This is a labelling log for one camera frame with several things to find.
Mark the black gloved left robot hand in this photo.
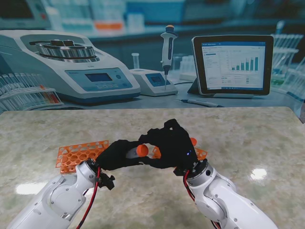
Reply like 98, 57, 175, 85
95, 139, 147, 171

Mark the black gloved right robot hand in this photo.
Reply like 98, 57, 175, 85
138, 118, 200, 170

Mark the clear plastic test tube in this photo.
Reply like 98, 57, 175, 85
125, 147, 140, 160

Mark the orange test tube rack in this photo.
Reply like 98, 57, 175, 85
56, 140, 112, 174
152, 146, 207, 162

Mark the printed laboratory backdrop banner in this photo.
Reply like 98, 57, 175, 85
0, 0, 305, 124

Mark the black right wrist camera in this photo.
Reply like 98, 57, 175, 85
173, 167, 190, 177

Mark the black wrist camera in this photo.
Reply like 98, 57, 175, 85
97, 172, 116, 191
173, 167, 190, 177

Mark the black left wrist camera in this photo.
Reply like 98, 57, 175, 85
97, 172, 116, 191

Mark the red black right arm cable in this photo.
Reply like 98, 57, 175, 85
183, 170, 221, 229

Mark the red black arm cable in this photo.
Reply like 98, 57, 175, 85
76, 167, 102, 229
183, 170, 221, 229

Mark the red black left arm cable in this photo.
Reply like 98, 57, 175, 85
76, 167, 102, 229

